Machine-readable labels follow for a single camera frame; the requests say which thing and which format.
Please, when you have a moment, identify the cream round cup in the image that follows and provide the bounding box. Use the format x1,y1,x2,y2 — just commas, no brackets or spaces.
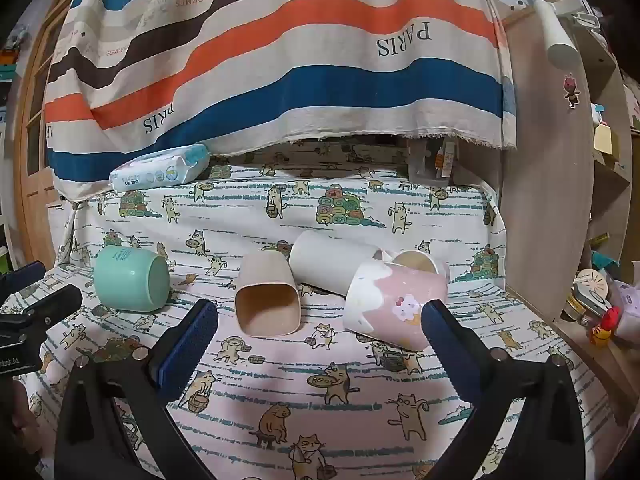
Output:
382,249,451,283

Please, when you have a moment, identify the mint green cup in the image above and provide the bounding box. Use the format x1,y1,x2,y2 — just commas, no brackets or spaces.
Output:
93,246,171,313

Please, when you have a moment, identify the wet wipes pack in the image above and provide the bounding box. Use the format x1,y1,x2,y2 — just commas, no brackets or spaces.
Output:
109,144,211,193

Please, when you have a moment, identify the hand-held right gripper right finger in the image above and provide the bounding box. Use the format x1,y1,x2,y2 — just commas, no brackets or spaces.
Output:
420,299,587,480

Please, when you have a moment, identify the yellow box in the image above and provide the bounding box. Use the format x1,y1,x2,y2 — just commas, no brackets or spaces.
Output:
593,122,621,157

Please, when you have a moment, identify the wooden shelf unit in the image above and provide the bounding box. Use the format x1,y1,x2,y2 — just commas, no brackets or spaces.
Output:
500,0,640,426

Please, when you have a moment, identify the striped cloth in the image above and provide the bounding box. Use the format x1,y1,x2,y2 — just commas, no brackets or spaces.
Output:
44,0,518,201

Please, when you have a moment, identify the cat print cloth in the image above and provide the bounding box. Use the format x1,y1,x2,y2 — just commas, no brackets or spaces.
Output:
25,140,621,480

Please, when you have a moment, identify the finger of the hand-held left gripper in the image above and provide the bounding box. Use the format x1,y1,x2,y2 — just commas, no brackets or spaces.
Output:
0,261,47,306
0,284,84,333

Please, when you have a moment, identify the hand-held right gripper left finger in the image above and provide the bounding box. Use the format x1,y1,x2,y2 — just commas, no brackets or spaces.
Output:
54,299,221,480

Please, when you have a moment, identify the beige square cup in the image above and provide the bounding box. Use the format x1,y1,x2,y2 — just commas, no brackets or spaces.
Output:
234,252,302,337

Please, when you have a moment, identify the clear plastic box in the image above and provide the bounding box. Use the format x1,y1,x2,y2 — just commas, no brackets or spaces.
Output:
407,137,463,183

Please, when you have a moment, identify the pink ice cream print cup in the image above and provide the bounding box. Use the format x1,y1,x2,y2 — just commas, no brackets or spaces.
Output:
342,258,448,351

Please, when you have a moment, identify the wooden door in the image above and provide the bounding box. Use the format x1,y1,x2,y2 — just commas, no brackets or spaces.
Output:
15,0,101,266

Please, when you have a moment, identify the pale purple box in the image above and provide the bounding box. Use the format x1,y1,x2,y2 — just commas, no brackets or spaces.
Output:
607,280,640,341

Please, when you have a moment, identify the red cartoon sticker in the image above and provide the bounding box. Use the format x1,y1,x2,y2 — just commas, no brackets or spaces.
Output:
562,74,581,109

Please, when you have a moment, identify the red and yellow toy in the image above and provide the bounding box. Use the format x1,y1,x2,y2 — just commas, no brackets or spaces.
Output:
590,306,622,349

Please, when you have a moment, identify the round tin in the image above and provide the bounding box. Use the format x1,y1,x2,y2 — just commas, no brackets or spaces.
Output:
574,269,612,312

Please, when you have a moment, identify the white cylindrical cup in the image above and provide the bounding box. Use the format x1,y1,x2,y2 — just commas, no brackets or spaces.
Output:
289,230,383,297

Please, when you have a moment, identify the white handheld appliance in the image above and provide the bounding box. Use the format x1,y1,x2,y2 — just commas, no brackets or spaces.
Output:
510,0,581,68

